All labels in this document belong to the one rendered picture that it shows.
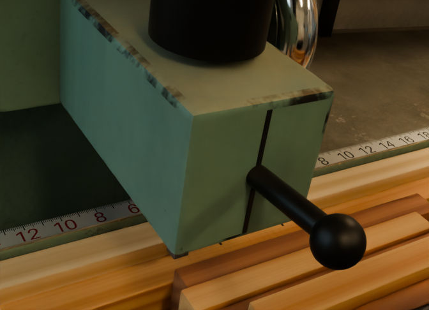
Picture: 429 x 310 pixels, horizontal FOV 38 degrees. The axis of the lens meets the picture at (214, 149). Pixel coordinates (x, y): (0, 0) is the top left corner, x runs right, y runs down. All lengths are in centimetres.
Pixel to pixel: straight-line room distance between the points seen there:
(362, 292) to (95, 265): 13
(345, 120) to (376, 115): 16
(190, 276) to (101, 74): 11
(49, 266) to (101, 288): 3
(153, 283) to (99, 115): 9
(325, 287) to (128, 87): 13
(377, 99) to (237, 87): 258
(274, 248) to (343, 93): 244
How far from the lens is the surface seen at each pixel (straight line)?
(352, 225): 22
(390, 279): 32
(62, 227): 35
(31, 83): 35
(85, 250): 34
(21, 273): 33
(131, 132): 27
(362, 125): 257
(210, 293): 32
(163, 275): 34
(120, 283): 34
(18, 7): 33
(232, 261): 34
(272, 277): 33
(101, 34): 29
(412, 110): 281
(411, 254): 34
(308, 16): 41
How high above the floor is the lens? 118
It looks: 32 degrees down
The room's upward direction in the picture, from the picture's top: 9 degrees clockwise
